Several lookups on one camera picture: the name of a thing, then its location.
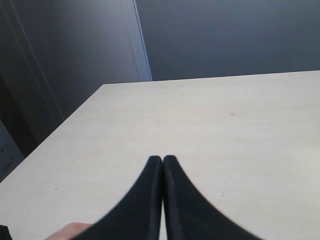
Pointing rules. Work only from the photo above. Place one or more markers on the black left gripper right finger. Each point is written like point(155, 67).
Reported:
point(188, 214)

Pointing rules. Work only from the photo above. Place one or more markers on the grey cabinet at left edge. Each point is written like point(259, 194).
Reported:
point(10, 154)

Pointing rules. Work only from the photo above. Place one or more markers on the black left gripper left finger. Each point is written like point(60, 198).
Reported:
point(137, 216)

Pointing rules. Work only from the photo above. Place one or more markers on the black block bottom left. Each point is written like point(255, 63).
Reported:
point(4, 233)

